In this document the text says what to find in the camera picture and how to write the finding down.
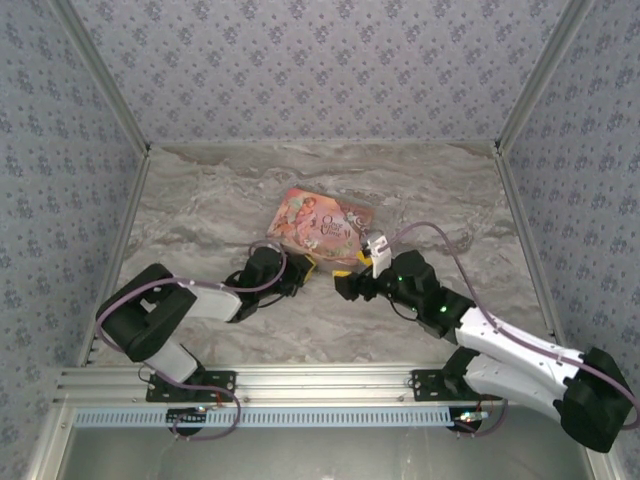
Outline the small circuit board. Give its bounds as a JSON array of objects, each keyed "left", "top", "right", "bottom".
[
  {"left": 452, "top": 407, "right": 490, "bottom": 435},
  {"left": 166, "top": 407, "right": 209, "bottom": 435}
]

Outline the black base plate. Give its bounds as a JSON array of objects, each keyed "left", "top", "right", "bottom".
[
  {"left": 145, "top": 368, "right": 237, "bottom": 404},
  {"left": 410, "top": 368, "right": 454, "bottom": 402}
]

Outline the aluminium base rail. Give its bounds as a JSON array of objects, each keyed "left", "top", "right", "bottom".
[{"left": 55, "top": 363, "right": 454, "bottom": 404}]

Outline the right small circuit board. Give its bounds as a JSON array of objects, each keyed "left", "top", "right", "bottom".
[{"left": 452, "top": 407, "right": 490, "bottom": 435}]

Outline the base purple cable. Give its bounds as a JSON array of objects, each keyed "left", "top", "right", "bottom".
[
  {"left": 139, "top": 364, "right": 242, "bottom": 442},
  {"left": 457, "top": 394, "right": 512, "bottom": 439}
]

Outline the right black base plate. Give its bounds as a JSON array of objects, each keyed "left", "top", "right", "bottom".
[{"left": 410, "top": 368, "right": 454, "bottom": 402}]

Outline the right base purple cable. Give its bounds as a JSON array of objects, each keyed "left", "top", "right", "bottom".
[{"left": 457, "top": 394, "right": 512, "bottom": 439}]

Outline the white slotted cable duct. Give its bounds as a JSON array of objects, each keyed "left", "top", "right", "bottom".
[{"left": 73, "top": 405, "right": 484, "bottom": 429}]

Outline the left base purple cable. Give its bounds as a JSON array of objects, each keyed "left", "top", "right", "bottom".
[{"left": 139, "top": 364, "right": 242, "bottom": 442}]

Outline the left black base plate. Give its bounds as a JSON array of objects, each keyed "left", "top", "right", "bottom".
[{"left": 145, "top": 368, "right": 237, "bottom": 404}]

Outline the aluminium frame post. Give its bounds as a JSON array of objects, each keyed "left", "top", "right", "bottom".
[
  {"left": 49, "top": 0, "right": 152, "bottom": 154},
  {"left": 493, "top": 0, "right": 596, "bottom": 151}
]

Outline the left small circuit board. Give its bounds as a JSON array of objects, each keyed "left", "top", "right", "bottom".
[{"left": 166, "top": 407, "right": 209, "bottom": 435}]

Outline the pink storybook print box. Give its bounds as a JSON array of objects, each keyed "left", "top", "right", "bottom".
[{"left": 264, "top": 184, "right": 379, "bottom": 275}]

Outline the aluminium frame side rail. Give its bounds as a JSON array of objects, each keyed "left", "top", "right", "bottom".
[
  {"left": 22, "top": 149, "right": 152, "bottom": 480},
  {"left": 493, "top": 149, "right": 624, "bottom": 480}
]

